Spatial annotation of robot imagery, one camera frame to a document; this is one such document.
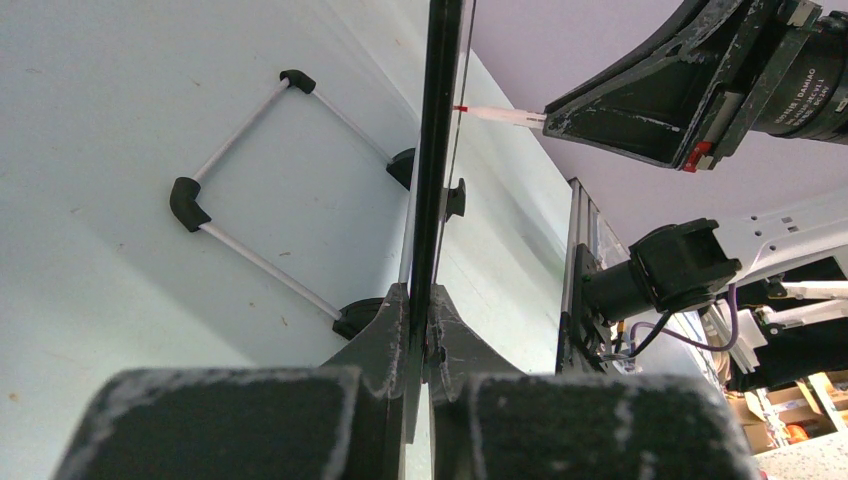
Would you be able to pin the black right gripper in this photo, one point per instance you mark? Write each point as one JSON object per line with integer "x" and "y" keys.
{"x": 687, "y": 96}

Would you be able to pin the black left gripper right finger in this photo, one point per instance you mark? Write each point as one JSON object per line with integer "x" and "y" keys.
{"x": 491, "y": 421}

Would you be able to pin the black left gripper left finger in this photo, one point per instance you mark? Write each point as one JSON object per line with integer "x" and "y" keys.
{"x": 343, "y": 419}

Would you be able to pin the red whiteboard marker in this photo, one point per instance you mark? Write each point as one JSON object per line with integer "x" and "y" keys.
{"x": 517, "y": 117}

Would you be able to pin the white whiteboard black frame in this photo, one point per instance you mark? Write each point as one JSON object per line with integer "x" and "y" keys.
{"x": 425, "y": 213}

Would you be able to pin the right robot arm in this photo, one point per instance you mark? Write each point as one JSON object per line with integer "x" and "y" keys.
{"x": 682, "y": 267}

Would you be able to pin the right aluminium frame rail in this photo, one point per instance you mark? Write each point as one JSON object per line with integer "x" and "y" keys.
{"x": 584, "y": 341}

